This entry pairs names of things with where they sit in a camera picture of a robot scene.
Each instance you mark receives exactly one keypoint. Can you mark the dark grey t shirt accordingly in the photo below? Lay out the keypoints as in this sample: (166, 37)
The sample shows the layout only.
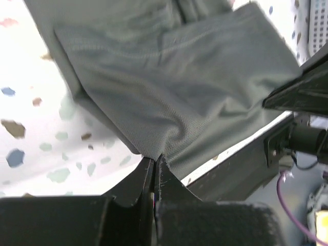
(184, 79)

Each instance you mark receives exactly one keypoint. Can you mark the white perforated laundry basket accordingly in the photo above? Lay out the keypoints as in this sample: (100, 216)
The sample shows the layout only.
(317, 26)

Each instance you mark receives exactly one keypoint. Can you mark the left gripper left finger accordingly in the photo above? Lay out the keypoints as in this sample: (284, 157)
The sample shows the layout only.
(121, 216)

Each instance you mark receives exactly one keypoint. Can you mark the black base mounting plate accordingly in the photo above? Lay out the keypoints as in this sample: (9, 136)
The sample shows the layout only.
(238, 171)

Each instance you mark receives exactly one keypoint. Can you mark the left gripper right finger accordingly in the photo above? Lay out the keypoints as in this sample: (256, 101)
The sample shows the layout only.
(184, 219)

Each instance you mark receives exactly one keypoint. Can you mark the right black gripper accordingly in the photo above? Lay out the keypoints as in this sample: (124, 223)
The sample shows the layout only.
(306, 94)

